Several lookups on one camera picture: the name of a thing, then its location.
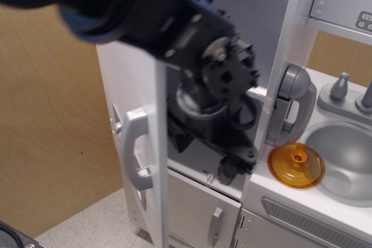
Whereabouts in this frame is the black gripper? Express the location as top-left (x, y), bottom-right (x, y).
top-left (167, 88), bottom-right (258, 185)

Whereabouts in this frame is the silver fridge door handle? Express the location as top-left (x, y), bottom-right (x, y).
top-left (119, 107), bottom-right (153, 191)

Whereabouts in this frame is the white toy fridge door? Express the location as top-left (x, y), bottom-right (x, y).
top-left (96, 42), bottom-right (169, 247)

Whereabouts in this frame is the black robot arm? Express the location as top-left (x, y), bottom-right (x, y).
top-left (1, 0), bottom-right (259, 185)

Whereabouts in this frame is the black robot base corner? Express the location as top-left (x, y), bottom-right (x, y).
top-left (1, 221), bottom-right (42, 248)

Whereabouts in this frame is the white lower freezer door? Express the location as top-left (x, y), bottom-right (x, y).
top-left (168, 170), bottom-right (241, 248)

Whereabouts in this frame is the silver ice dispenser panel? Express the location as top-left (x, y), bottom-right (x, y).
top-left (110, 104), bottom-right (152, 210)

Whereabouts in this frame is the orange transparent pot lid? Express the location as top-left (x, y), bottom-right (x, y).
top-left (267, 143), bottom-right (326, 189)

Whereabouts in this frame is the grey toy telephone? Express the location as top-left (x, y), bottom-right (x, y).
top-left (265, 64), bottom-right (317, 146)

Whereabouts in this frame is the white toy kitchen cabinet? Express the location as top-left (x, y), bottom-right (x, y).
top-left (169, 0), bottom-right (371, 247)

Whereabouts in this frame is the grey oven vent panel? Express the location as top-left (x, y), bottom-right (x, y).
top-left (261, 197), bottom-right (371, 247)

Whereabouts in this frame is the silver toy sink basin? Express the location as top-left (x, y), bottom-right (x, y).
top-left (299, 121), bottom-right (371, 208)

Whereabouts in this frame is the grey toy faucet set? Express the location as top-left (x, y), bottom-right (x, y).
top-left (317, 72), bottom-right (371, 125)

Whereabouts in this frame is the silver lower door handle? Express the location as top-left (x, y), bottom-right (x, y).
top-left (208, 207), bottom-right (223, 247)

